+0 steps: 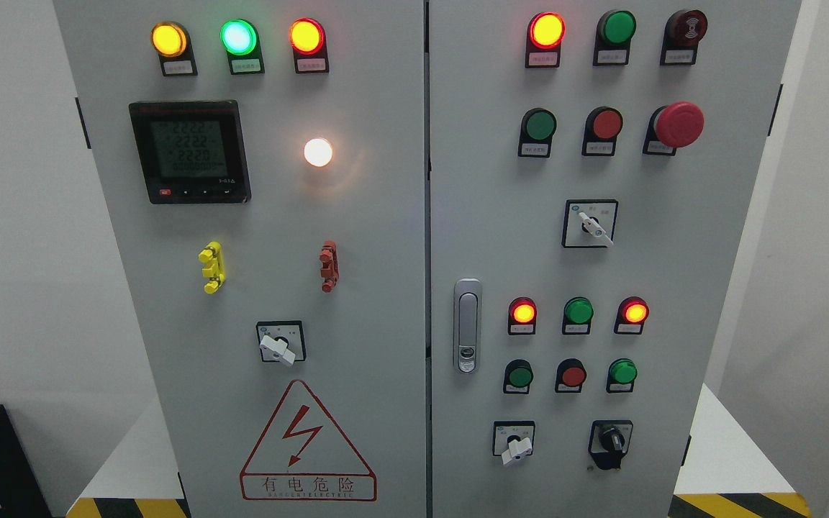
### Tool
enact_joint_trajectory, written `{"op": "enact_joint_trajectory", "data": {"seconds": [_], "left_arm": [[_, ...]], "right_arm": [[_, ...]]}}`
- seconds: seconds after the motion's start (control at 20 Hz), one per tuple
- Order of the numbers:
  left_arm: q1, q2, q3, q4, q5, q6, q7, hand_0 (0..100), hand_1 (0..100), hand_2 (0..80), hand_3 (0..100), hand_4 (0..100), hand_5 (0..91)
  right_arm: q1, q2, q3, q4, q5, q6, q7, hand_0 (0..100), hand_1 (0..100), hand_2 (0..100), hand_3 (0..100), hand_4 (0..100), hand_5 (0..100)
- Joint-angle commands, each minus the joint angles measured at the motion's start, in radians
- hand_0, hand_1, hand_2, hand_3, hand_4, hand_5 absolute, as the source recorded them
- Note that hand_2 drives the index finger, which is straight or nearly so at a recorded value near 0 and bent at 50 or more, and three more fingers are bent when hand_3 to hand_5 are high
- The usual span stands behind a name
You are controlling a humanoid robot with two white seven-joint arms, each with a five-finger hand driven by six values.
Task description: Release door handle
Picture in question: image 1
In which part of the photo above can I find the grey left cabinet door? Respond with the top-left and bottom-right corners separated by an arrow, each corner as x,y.
55,1 -> 427,517

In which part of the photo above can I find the red indicator light top right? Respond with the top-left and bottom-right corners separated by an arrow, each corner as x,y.
525,11 -> 566,69

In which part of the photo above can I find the red indicator light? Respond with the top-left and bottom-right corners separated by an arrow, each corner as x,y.
525,11 -> 566,69
613,297 -> 649,335
289,17 -> 329,73
507,297 -> 537,335

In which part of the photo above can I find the red indicator light middle left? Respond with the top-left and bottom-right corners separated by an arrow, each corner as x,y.
507,297 -> 537,335

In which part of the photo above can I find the red push button lower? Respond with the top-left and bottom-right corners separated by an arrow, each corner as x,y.
555,358 -> 588,394

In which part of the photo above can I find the red triangle warning sticker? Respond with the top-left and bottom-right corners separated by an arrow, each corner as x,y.
240,379 -> 378,502

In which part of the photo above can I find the grey cabinet door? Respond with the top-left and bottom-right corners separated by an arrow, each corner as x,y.
55,1 -> 427,517
428,1 -> 802,517

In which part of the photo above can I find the door rotary switch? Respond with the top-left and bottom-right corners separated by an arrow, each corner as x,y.
256,320 -> 307,366
562,199 -> 619,248

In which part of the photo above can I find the red terminal connector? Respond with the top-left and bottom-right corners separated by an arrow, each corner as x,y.
319,240 -> 340,293

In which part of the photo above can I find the black digital power meter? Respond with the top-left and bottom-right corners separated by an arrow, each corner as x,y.
129,99 -> 251,204

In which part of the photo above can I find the black key selector switch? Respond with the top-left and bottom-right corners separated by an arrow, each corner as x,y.
588,420 -> 634,470

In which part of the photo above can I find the grey right cabinet door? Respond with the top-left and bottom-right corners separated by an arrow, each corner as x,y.
428,1 -> 802,517

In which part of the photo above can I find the yellow indicator light top left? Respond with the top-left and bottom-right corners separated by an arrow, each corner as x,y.
150,21 -> 198,77

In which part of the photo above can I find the red push button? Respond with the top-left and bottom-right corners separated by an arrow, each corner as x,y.
581,106 -> 624,156
555,358 -> 588,394

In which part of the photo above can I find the dark red buzzer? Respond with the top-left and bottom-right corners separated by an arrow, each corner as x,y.
659,9 -> 708,66

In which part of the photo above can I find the green indicator light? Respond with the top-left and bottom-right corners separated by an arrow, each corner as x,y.
592,10 -> 636,66
561,297 -> 594,335
219,19 -> 266,75

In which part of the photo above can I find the red push button upper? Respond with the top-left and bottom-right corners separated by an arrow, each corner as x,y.
581,106 -> 624,156

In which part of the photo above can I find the red emergency stop button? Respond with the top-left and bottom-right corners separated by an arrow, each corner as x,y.
642,101 -> 705,156

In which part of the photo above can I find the yellow terminal connector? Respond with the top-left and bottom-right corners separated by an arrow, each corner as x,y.
198,240 -> 227,294

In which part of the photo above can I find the silver door latch handle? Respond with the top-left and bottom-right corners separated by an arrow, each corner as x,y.
452,278 -> 481,373

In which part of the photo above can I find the green indicator light middle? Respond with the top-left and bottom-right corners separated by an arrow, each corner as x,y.
561,297 -> 594,335

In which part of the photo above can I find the left door rotary switch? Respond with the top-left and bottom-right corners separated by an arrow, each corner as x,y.
256,320 -> 307,366

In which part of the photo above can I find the green push button upper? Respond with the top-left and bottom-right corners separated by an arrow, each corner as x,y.
517,107 -> 557,158

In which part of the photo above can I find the white indicator light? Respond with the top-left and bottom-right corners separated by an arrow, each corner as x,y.
303,137 -> 335,168

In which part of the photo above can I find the red indicator light middle right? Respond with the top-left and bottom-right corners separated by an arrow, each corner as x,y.
613,297 -> 649,335

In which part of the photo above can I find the green push button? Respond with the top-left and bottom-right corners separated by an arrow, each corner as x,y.
502,358 -> 534,394
606,358 -> 638,394
517,107 -> 557,158

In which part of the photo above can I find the green push button lower left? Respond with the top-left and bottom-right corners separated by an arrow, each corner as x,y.
502,358 -> 534,394

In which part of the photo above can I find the red indicator light top left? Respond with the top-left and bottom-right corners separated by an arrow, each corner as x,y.
289,17 -> 329,73

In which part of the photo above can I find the white lower rotary switch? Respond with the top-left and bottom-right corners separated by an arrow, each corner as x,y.
492,420 -> 535,466

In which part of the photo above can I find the right door upper rotary switch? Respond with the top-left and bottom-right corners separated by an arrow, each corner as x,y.
562,199 -> 619,248

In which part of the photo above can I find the green push button lower right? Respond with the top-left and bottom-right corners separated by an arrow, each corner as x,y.
606,358 -> 638,394

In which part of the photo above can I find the green indicator light top right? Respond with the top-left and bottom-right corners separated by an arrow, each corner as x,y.
592,10 -> 636,66

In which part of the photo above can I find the green indicator light top left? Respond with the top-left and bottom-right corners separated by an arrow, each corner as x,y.
219,19 -> 266,75

